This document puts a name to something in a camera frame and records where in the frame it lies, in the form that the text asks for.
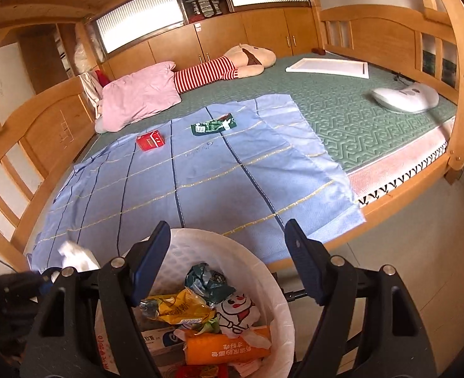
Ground white tissue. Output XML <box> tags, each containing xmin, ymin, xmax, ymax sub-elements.
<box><xmin>58</xmin><ymin>241</ymin><xmax>100</xmax><ymax>272</ymax></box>

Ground yellow chip bag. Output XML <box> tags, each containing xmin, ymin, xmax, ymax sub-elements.
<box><xmin>140</xmin><ymin>288</ymin><xmax>215</xmax><ymax>329</ymax></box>

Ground orange white package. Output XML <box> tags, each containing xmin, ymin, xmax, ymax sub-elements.
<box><xmin>184</xmin><ymin>331</ymin><xmax>270</xmax><ymax>365</ymax></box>

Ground dark green wrapper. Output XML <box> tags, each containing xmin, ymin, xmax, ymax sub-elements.
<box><xmin>184</xmin><ymin>262</ymin><xmax>235</xmax><ymax>307</ymax></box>

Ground snowman print wrapper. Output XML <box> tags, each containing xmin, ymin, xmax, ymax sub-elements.
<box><xmin>215</xmin><ymin>291</ymin><xmax>261</xmax><ymax>339</ymax></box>

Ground red cigarette pack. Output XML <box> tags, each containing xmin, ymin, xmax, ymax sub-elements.
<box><xmin>135</xmin><ymin>130</ymin><xmax>165</xmax><ymax>152</ymax></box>

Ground white blue box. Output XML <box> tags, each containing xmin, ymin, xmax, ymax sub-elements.
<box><xmin>141</xmin><ymin>326</ymin><xmax>184</xmax><ymax>357</ymax></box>

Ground white trash bin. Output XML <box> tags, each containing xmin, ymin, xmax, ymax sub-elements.
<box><xmin>93</xmin><ymin>227</ymin><xmax>296</xmax><ymax>378</ymax></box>

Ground light blue striped sheet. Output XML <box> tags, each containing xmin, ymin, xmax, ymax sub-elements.
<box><xmin>29</xmin><ymin>94</ymin><xmax>364</xmax><ymax>271</ymax></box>

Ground green woven bed mat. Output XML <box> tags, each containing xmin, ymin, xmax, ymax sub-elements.
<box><xmin>88</xmin><ymin>56</ymin><xmax>456</xmax><ymax>172</ymax></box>

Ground white rounded device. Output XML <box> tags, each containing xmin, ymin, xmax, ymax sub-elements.
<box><xmin>371</xmin><ymin>83</ymin><xmax>439</xmax><ymax>114</ymax></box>

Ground pink pillow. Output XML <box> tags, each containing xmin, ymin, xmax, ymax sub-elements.
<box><xmin>95</xmin><ymin>61</ymin><xmax>180</xmax><ymax>134</ymax></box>

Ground white flat board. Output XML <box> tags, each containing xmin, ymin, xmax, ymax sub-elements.
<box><xmin>286</xmin><ymin>58</ymin><xmax>369</xmax><ymax>79</ymax></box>

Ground striped plush doll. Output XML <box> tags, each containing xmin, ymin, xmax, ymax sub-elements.
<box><xmin>174</xmin><ymin>44</ymin><xmax>276</xmax><ymax>93</ymax></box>

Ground wooden wall cabinets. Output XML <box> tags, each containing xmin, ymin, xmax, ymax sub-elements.
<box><xmin>89</xmin><ymin>0</ymin><xmax>321</xmax><ymax>78</ymax></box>

